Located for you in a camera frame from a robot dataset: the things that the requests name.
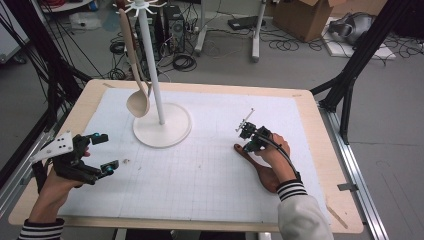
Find dark wooden spoon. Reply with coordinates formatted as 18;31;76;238
233;143;282;194

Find black computer tower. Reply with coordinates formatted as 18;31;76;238
163;4;186;54
134;8;165;63

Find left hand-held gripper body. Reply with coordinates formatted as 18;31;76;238
29;130;102;186

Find white grid mat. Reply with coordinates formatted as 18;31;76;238
58;87;331;225

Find clear plastic bag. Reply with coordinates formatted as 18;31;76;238
69;12;103;31

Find person's right hand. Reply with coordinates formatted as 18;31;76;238
254;132;297;187

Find person's left hand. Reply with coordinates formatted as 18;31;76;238
32;165;84;218

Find black frame post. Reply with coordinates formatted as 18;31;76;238
309;0;414;145
0;0;93;134

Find beige ladle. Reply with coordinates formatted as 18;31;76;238
118;8;153;119

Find white desk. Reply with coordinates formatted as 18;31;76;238
194;0;268;64

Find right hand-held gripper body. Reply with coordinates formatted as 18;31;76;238
234;107;274;153

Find white utensil rack stand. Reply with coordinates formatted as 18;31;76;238
114;0;193;149

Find black cable coil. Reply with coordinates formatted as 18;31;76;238
172;53;198;73

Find black floor cables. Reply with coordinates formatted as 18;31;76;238
259;28;331;53

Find black flat box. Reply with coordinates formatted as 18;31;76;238
227;15;267;31

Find white cabinet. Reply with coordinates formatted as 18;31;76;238
0;0;30;65

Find large cardboard box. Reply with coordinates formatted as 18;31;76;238
273;0;348;43

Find white foam board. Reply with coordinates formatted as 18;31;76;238
322;31;398;61

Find grey backpack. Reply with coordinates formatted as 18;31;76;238
328;12;377;46

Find aluminium rail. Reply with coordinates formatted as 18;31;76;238
0;109;64;214
318;106;390;240

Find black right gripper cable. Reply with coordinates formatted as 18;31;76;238
261;134;303;183

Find round white table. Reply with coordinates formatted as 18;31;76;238
41;0;94;14

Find metal table clamp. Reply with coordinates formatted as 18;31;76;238
337;182;360;193

